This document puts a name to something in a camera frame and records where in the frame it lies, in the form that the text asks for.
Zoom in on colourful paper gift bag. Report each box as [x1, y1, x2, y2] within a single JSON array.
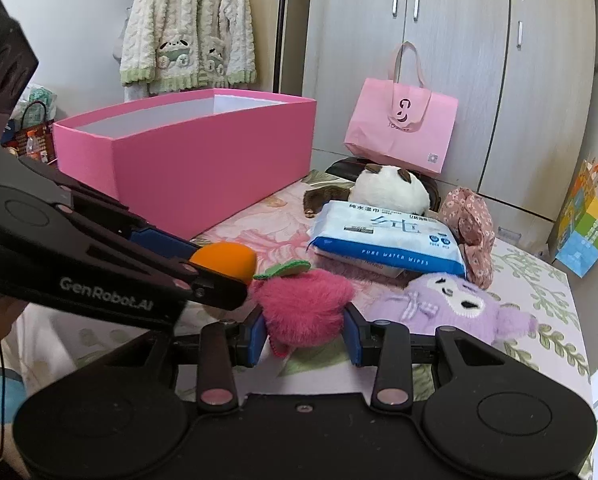
[[549, 140, 598, 279]]

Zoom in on blue white wet wipes pack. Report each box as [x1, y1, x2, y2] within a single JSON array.
[[306, 200, 468, 279]]

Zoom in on black vertical pole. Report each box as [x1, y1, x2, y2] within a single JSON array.
[[273, 0, 291, 94]]

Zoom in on floral bedsheet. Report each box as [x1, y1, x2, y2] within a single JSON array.
[[9, 167, 594, 480]]

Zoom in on orange plush toy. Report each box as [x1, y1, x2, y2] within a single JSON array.
[[189, 241, 258, 282]]

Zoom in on pink cardboard box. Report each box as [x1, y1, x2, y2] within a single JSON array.
[[52, 87, 318, 240]]

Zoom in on grey wardrobe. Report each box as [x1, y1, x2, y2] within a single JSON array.
[[301, 0, 598, 242]]

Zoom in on pink floral cloth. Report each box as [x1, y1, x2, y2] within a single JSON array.
[[438, 187, 496, 290]]

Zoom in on pink strawberry plush toy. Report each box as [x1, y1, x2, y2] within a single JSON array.
[[249, 260, 356, 359]]

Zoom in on purple plush toy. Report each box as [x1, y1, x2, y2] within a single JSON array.
[[366, 271, 538, 347]]

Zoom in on pink tote bag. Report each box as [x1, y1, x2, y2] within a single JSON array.
[[344, 41, 460, 177]]

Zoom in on white brown panda plush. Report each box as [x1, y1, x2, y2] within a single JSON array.
[[304, 162, 433, 219]]

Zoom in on cream fluffy cardigan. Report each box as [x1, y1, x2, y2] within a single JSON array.
[[119, 0, 258, 95]]

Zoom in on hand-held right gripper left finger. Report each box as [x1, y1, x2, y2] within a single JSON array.
[[94, 305, 270, 415]]

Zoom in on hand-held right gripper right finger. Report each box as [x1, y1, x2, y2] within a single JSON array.
[[344, 304, 524, 409]]

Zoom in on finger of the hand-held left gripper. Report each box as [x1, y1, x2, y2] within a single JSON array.
[[54, 204, 251, 312], [19, 156, 201, 262]]

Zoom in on white plastic bag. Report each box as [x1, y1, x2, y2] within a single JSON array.
[[19, 84, 58, 123]]

